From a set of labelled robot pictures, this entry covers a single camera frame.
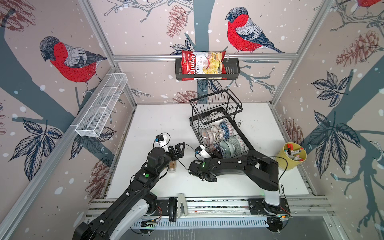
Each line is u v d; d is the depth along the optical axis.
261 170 0.50
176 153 0.71
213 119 0.80
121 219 0.48
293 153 0.83
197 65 0.88
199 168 0.70
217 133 0.91
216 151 0.81
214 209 0.73
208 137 0.90
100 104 0.78
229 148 0.83
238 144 0.85
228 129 0.92
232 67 0.95
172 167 0.85
